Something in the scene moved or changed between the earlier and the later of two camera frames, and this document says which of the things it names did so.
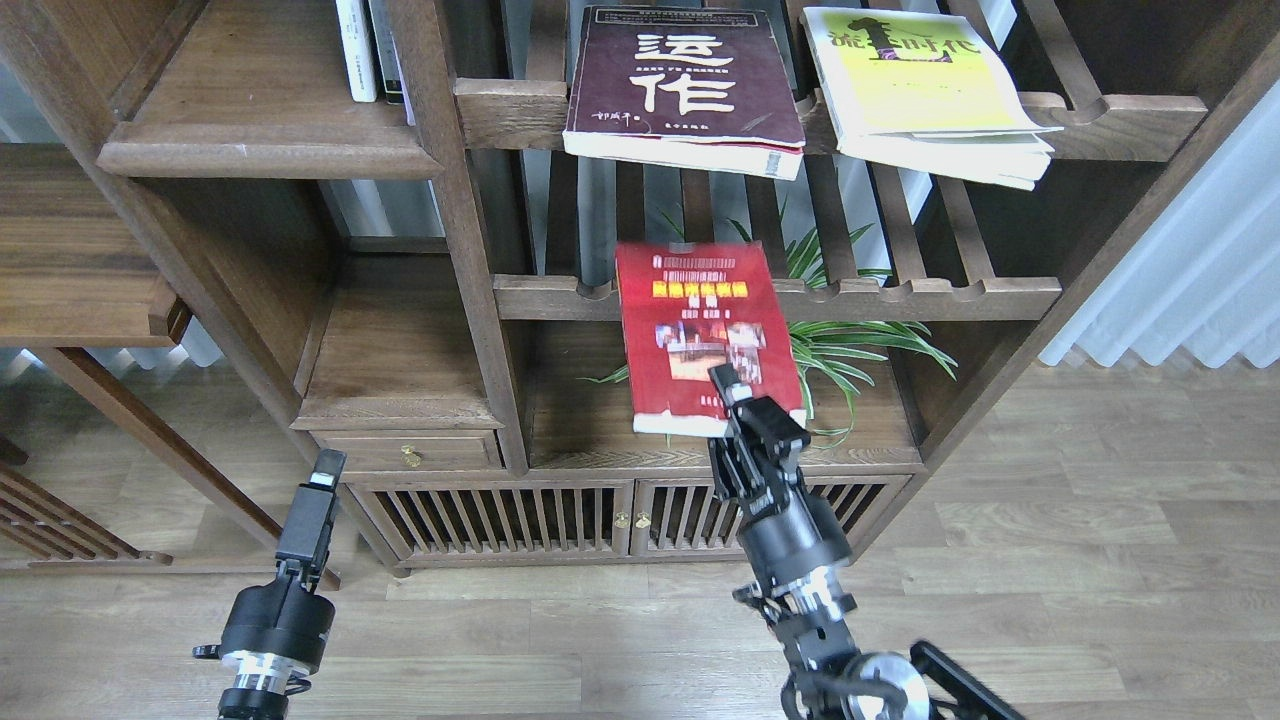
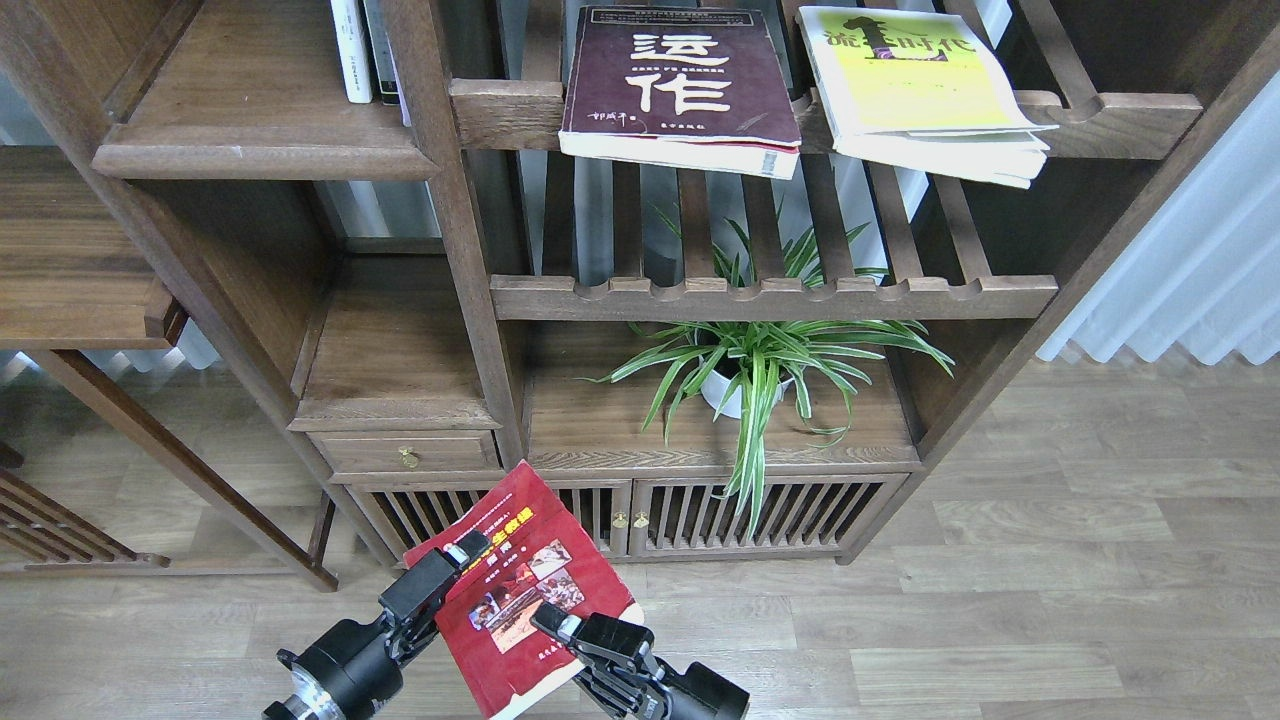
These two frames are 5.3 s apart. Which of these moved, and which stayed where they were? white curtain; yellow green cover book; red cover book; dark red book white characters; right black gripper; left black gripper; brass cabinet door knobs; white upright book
Moved: left black gripper; red cover book; right black gripper
Stayed: yellow green cover book; dark red book white characters; white curtain; brass cabinet door knobs; white upright book
